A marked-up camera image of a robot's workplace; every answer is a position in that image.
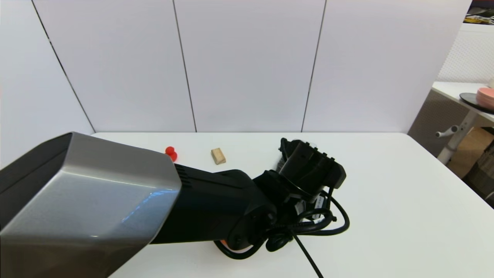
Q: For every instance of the red toy duck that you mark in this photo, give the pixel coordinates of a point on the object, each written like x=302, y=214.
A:
x=170, y=151

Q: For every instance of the white side desk top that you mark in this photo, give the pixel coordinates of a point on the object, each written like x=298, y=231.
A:
x=451, y=90

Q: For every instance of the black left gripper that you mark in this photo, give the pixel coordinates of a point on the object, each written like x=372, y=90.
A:
x=308, y=166

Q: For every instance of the black plate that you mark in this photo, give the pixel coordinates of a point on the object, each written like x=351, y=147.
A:
x=467, y=98

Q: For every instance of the white desk leg with crank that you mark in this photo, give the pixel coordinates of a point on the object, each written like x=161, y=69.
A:
x=459, y=139

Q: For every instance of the grey perforated desk panel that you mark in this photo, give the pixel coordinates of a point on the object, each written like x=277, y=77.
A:
x=432, y=119

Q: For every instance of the orange fruit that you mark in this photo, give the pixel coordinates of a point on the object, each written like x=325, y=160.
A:
x=224, y=243

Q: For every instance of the brown cardboard box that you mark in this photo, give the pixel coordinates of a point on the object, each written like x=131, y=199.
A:
x=472, y=150

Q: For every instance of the white perforated screen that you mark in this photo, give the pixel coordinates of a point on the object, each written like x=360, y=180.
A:
x=467, y=54

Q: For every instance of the stack of pink plates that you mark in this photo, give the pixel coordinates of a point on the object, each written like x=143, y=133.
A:
x=486, y=98

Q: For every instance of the small wooden block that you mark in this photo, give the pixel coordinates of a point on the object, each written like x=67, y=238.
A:
x=218, y=156

